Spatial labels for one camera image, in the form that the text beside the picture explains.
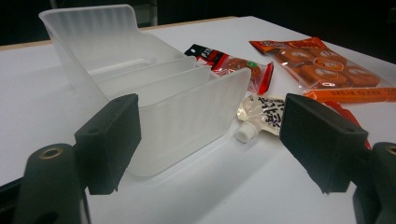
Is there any small red snack packet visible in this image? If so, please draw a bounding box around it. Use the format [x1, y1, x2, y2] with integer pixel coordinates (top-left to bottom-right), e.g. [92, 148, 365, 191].
[184, 43, 275, 95]

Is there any clear spouted pouch red bottom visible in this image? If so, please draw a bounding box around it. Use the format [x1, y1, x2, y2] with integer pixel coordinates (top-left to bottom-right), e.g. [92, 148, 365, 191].
[235, 93, 372, 150]

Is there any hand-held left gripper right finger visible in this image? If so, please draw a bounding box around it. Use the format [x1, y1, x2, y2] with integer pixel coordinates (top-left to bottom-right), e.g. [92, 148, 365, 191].
[278, 92, 370, 194]

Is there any large orange snack packet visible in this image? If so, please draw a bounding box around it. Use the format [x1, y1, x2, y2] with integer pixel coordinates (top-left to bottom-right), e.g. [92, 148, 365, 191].
[248, 36, 396, 104]

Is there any translucent plastic storage container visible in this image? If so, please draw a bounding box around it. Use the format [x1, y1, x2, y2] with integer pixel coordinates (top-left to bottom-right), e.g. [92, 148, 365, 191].
[38, 4, 252, 178]

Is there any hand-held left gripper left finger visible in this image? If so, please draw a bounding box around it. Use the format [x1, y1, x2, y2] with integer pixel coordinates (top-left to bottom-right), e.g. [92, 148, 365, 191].
[74, 92, 143, 196]

